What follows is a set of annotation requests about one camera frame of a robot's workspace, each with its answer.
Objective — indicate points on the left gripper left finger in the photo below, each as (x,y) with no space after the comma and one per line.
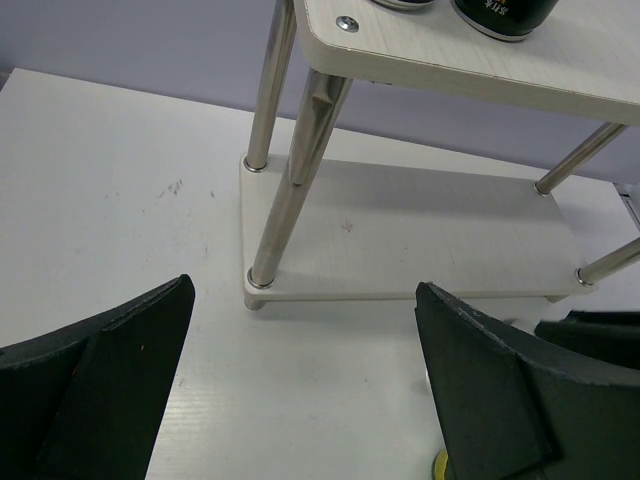
(86,401)

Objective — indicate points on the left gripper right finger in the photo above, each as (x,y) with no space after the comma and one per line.
(560,402)

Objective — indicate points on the green bottle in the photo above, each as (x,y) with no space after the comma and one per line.
(440,469)

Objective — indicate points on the white two-tier shelf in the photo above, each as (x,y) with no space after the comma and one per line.
(314,229)

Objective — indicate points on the black can right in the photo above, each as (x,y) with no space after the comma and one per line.
(505,20)

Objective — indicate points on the black can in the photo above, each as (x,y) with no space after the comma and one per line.
(505,20)
(404,5)

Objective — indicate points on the black can left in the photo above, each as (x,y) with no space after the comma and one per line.
(404,5)

